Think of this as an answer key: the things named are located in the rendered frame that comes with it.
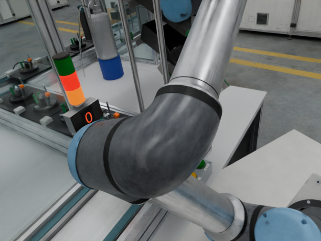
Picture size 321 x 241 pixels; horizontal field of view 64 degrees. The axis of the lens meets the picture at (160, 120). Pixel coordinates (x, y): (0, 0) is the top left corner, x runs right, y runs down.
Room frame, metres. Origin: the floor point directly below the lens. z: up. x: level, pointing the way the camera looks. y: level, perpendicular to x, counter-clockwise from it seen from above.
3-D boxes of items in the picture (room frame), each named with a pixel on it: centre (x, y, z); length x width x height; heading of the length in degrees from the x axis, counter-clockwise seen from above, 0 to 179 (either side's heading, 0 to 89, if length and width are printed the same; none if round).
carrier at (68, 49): (2.24, 0.61, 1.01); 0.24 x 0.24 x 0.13; 51
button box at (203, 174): (0.60, -0.07, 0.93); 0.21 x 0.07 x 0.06; 141
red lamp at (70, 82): (0.73, 0.25, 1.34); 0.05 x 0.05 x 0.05
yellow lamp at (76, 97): (0.73, 0.25, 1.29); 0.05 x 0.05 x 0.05
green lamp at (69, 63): (0.73, 0.25, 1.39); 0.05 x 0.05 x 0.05
